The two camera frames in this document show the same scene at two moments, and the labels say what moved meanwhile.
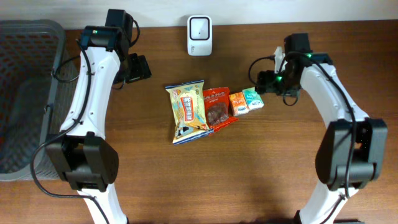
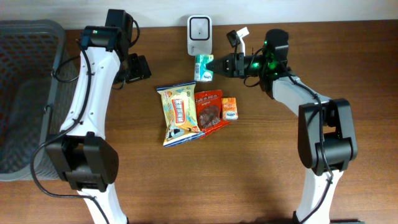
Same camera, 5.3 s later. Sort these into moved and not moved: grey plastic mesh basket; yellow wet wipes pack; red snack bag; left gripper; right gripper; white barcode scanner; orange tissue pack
Moved: orange tissue pack; right gripper; red snack bag; yellow wet wipes pack
Not moved: grey plastic mesh basket; white barcode scanner; left gripper
